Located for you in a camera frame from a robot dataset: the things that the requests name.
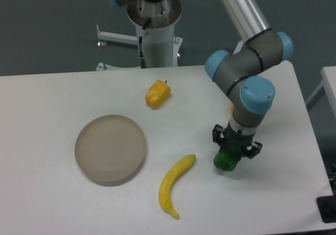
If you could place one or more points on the yellow banana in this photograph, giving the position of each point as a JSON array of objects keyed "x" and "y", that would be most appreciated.
[{"x": 172, "y": 176}]

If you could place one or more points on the green bell pepper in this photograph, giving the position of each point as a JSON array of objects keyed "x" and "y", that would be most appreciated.
[{"x": 227, "y": 158}]

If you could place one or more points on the yellow bell pepper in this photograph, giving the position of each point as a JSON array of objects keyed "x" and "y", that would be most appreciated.
[{"x": 157, "y": 94}]

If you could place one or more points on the orange carrot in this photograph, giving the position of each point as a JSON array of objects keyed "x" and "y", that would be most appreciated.
[{"x": 231, "y": 109}]

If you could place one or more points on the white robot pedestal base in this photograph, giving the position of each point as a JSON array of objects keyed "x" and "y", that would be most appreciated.
[{"x": 155, "y": 38}]

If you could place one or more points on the white side table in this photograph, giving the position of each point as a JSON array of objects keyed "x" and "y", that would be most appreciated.
[{"x": 325, "y": 87}]

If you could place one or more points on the beige round plate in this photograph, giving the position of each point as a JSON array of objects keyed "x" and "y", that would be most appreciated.
[{"x": 110, "y": 150}]

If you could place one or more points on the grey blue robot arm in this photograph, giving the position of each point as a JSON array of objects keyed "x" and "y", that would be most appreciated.
[{"x": 237, "y": 75}]

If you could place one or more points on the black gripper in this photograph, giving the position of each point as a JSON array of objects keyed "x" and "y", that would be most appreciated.
[{"x": 228, "y": 137}]

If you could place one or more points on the black device at table edge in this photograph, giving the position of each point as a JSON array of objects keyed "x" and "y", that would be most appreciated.
[{"x": 326, "y": 206}]

